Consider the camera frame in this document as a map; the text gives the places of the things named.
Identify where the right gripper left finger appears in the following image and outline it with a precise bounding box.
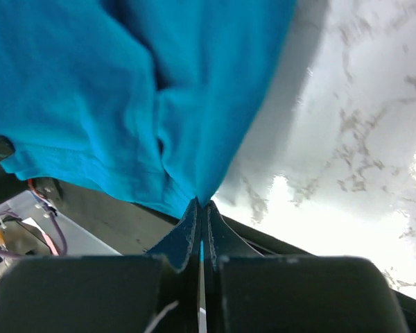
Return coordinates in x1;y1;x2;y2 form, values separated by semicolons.
146;198;201;273

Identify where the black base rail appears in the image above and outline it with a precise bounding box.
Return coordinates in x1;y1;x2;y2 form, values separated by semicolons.
0;162;416;315

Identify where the blue t shirt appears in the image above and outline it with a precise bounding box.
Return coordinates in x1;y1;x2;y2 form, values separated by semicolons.
0;1;296;218

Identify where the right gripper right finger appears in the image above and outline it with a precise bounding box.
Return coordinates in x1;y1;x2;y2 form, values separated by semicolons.
202;200;263;271

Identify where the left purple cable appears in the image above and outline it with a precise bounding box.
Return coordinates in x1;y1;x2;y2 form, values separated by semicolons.
0;200;69;259

